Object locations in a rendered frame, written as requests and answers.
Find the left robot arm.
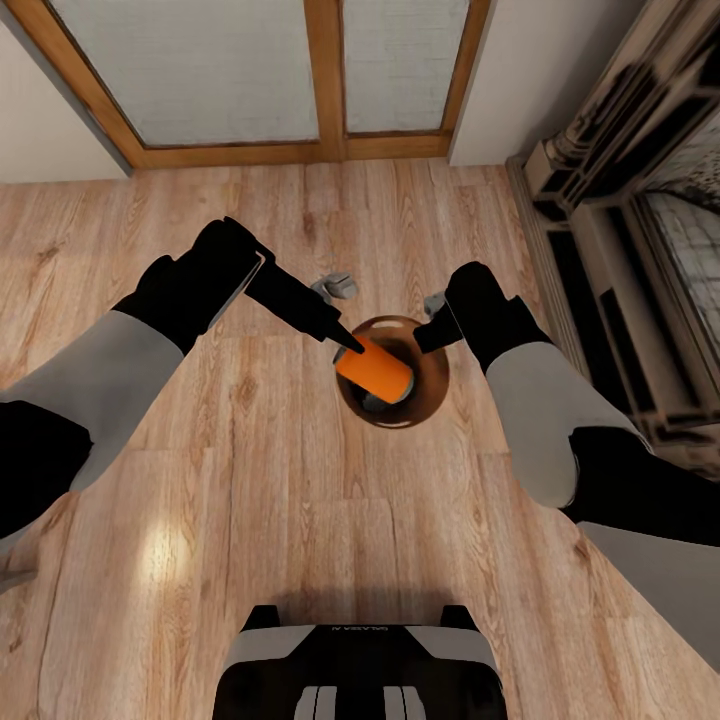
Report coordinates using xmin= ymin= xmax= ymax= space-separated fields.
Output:
xmin=0 ymin=217 xmax=365 ymax=559

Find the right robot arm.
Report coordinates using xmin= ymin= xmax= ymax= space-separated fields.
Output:
xmin=413 ymin=262 xmax=720 ymax=676

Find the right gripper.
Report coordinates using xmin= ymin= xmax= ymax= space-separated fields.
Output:
xmin=413 ymin=311 xmax=463 ymax=353

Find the can of soda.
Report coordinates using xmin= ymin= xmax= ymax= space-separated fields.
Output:
xmin=351 ymin=384 xmax=389 ymax=413
xmin=333 ymin=332 xmax=418 ymax=404

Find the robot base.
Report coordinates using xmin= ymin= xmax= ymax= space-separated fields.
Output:
xmin=212 ymin=605 xmax=508 ymax=720

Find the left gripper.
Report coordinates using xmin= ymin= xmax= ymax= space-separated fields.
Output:
xmin=268 ymin=277 xmax=365 ymax=354

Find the trash can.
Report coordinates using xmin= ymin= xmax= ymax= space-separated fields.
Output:
xmin=338 ymin=315 xmax=451 ymax=431

